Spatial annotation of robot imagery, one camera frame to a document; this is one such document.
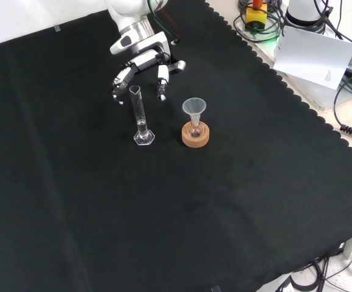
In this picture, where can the white paper card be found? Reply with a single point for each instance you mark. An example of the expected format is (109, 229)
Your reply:
(312, 57)

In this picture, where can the clear glass graduated cylinder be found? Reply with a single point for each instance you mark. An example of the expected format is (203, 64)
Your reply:
(144, 138)

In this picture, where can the clear plastic funnel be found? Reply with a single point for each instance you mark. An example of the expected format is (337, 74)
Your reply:
(194, 106)

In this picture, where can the black bench cloth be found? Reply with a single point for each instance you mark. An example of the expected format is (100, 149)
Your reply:
(102, 197)

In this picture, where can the small round-bottom glass flask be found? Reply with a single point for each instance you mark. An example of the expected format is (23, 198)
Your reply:
(195, 131)

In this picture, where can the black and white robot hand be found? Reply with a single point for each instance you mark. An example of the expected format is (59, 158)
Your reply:
(146, 57)

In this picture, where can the grey base plate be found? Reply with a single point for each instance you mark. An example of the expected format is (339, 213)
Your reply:
(321, 97)

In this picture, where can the white backdrop board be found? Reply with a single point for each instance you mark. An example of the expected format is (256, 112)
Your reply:
(26, 12)

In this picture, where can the yellow stop button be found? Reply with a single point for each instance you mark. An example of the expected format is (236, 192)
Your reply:
(256, 16)

